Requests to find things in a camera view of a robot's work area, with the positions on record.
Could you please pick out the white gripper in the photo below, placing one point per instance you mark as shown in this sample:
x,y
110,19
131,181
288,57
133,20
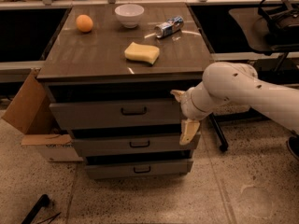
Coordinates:
x,y
187,104

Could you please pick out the grey top drawer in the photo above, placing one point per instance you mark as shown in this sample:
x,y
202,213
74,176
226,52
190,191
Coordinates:
x,y
113,114

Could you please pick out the grey drawer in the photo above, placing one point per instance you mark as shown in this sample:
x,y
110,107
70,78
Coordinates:
x,y
135,169
113,114
121,145

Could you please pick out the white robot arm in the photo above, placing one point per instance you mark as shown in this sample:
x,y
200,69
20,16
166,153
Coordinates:
x,y
224,82

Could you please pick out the grey drawer cabinet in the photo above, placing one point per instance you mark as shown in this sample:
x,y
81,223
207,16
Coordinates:
x,y
91,67

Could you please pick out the grey middle drawer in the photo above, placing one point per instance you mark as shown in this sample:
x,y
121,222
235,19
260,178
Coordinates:
x,y
121,145

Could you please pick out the grey bottom drawer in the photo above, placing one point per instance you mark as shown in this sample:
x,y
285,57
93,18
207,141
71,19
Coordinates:
x,y
135,169

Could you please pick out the yellow sponge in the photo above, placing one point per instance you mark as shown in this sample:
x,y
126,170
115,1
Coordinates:
x,y
142,53

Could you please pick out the black table leg with caster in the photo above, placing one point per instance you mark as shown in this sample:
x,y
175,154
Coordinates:
x,y
217,119

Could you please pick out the white bowl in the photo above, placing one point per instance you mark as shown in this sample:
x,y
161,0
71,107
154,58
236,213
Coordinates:
x,y
129,15

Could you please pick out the black office chair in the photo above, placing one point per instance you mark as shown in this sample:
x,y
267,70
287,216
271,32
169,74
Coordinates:
x,y
260,40

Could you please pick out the orange fruit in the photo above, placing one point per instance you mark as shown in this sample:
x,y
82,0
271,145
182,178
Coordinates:
x,y
84,23

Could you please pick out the black headset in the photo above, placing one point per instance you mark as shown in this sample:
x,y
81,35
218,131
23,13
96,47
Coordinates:
x,y
282,22

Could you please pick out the brown cardboard box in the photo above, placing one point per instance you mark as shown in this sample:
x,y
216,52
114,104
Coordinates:
x,y
29,112

